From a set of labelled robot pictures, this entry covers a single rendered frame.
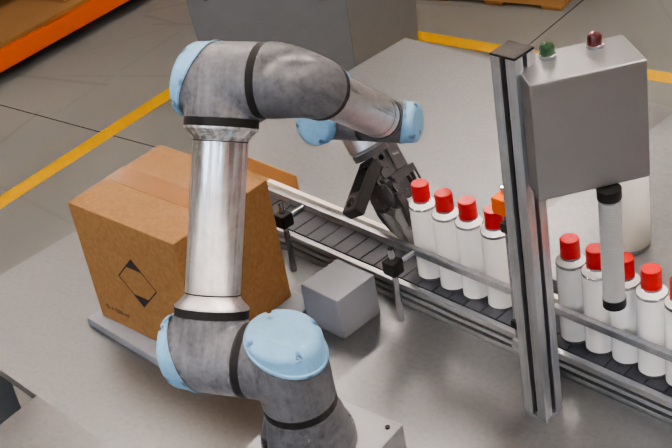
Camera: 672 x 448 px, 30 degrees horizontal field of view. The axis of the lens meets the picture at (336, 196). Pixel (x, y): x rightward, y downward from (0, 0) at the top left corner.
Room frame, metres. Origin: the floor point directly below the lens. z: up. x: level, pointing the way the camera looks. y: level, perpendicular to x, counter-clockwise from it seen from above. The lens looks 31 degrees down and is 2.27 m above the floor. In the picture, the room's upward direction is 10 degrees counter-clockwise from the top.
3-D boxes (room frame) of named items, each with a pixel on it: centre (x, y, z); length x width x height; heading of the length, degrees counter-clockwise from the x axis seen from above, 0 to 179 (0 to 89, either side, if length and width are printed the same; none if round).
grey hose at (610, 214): (1.52, -0.39, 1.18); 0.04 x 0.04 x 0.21
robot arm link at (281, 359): (1.49, 0.12, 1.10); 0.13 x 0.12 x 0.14; 64
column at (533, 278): (1.58, -0.28, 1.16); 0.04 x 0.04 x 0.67; 40
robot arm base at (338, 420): (1.49, 0.11, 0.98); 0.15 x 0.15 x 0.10
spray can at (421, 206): (1.96, -0.15, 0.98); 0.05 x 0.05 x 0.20
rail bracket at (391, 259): (1.91, -0.10, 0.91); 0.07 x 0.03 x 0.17; 130
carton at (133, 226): (2.04, 0.31, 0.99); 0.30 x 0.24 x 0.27; 44
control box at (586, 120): (1.57, -0.37, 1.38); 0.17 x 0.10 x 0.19; 95
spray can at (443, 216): (1.91, -0.19, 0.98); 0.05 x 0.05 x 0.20
